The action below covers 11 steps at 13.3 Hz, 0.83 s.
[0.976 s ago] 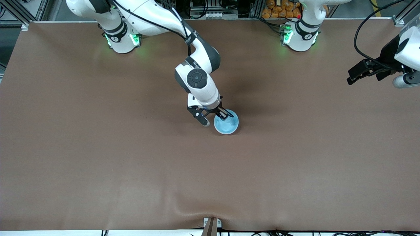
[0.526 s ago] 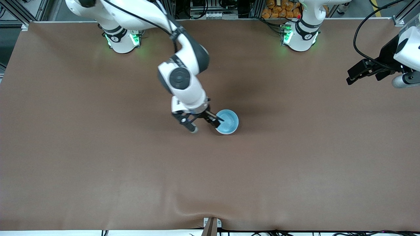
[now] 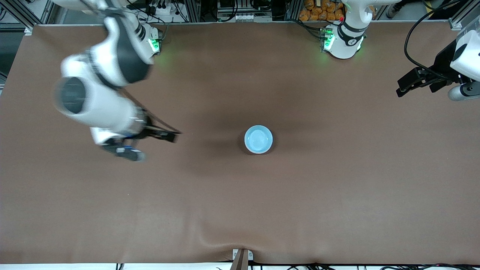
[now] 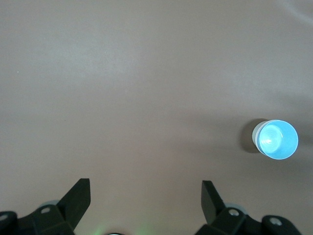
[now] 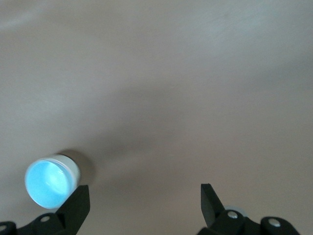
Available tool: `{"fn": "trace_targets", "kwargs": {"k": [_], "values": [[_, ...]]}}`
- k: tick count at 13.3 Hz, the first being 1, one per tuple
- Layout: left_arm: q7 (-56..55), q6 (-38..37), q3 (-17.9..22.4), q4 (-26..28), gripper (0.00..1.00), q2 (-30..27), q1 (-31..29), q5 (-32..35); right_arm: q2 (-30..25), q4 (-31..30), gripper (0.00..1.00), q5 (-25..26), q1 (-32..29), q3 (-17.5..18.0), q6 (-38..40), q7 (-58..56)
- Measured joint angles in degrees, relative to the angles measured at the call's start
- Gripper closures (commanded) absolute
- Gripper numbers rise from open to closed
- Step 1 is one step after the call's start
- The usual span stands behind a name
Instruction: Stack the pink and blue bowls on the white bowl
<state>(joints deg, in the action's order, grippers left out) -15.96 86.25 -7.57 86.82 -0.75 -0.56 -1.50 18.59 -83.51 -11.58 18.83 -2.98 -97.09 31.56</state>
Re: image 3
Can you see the metal table clamp bracket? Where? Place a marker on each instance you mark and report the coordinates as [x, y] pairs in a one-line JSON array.
[[242, 260]]

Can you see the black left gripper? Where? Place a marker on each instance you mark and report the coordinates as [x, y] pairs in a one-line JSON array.
[[443, 64]]

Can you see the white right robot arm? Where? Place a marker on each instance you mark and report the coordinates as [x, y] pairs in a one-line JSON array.
[[101, 105]]

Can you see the light blue bowl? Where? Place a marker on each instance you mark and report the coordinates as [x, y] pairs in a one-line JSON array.
[[258, 139]]

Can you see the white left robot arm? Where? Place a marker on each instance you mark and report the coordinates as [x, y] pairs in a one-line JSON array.
[[345, 48]]

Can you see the aluminium frame post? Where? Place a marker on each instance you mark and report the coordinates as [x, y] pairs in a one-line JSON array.
[[293, 9], [459, 17], [192, 10]]

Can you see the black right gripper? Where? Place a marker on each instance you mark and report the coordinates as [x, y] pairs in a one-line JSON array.
[[151, 131]]

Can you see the white power strip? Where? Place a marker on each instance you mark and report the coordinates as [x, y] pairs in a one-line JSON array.
[[160, 9]]

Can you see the orange toy bread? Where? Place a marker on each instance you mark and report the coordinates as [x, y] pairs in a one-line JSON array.
[[324, 16], [339, 14], [309, 4], [304, 15]]

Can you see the brown table cover mat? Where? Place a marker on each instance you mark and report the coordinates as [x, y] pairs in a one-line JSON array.
[[240, 206]]

